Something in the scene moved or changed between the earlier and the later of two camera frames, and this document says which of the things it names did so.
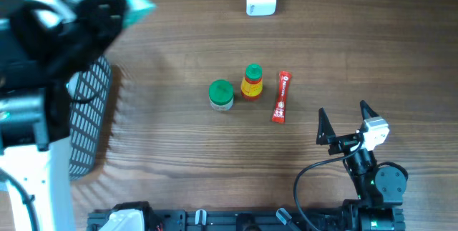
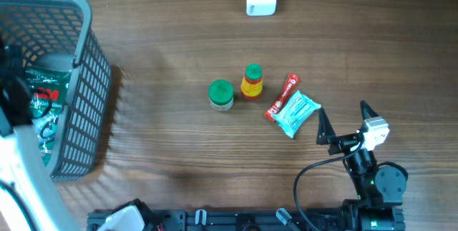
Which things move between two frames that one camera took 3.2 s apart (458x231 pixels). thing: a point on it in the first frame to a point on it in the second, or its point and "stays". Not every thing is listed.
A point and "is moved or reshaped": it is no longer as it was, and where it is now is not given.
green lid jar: x=221 y=95 stays
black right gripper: x=325 y=130 stays
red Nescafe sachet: x=280 y=111 is moved or reshaped
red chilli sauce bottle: x=252 y=85 stays
